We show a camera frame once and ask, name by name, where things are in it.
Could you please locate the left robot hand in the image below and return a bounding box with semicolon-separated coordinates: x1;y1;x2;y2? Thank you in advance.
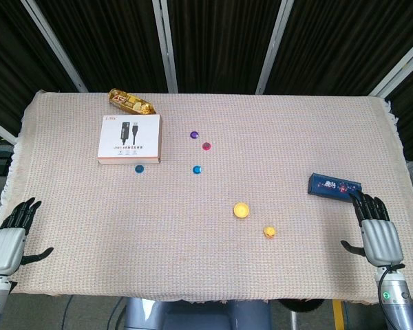
0;198;54;276

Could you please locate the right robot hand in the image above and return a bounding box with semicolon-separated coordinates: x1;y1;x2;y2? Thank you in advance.
341;190;405;267

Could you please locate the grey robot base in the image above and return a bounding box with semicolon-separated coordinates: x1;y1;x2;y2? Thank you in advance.
122;297;273;330

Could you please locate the yellow round cap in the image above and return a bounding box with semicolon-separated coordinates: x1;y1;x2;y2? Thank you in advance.
233;202;251;220

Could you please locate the dark blue rectangular box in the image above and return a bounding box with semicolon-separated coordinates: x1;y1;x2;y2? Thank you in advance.
307;173;363;201

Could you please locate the beige woven tablecloth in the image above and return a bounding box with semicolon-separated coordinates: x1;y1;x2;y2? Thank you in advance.
0;89;413;307

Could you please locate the golden snack packet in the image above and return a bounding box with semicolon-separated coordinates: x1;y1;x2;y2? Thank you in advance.
108;88;157;116

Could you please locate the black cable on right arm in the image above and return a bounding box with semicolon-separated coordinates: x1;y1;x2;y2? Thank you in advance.
377;263;405;310

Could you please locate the white USB cable box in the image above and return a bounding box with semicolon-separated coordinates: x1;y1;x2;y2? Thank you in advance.
97;114;163;166

